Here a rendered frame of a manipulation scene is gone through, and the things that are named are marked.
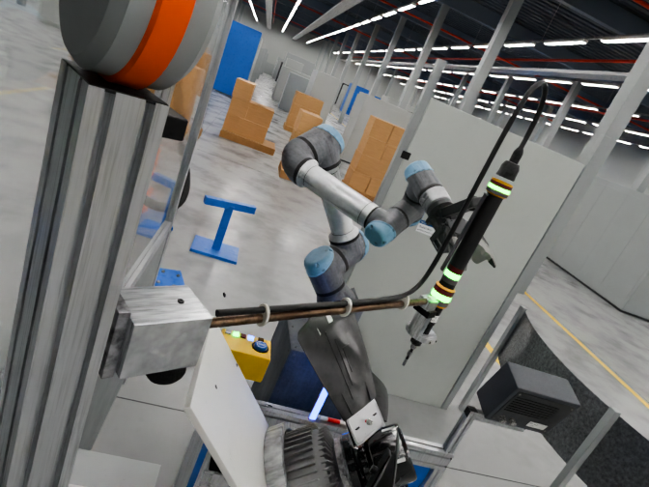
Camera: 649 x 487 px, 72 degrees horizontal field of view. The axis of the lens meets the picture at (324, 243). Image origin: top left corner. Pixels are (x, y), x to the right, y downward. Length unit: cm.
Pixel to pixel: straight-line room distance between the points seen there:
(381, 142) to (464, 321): 610
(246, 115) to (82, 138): 962
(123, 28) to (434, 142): 253
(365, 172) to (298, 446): 822
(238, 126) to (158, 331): 955
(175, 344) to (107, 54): 31
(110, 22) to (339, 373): 80
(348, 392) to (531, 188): 234
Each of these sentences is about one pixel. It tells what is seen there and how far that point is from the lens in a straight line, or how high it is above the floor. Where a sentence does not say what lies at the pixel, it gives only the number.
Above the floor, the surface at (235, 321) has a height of 155.
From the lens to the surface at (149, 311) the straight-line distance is 52.
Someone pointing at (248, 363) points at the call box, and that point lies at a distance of 140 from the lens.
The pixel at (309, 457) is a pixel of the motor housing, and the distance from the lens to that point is 102.
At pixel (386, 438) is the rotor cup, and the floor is 125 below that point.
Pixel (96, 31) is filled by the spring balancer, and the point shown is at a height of 184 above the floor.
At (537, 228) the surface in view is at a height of 153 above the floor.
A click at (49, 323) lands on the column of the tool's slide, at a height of 159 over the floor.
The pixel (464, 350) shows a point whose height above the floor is 53.
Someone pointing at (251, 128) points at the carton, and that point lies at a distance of 1001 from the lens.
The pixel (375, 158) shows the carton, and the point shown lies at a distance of 902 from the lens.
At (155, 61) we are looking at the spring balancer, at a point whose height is 183.
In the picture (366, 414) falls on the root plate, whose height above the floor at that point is 126.
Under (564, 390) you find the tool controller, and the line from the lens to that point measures 181.
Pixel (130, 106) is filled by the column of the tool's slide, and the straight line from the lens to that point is 38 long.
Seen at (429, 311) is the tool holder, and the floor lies 153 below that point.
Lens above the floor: 186
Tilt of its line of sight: 19 degrees down
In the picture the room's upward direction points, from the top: 23 degrees clockwise
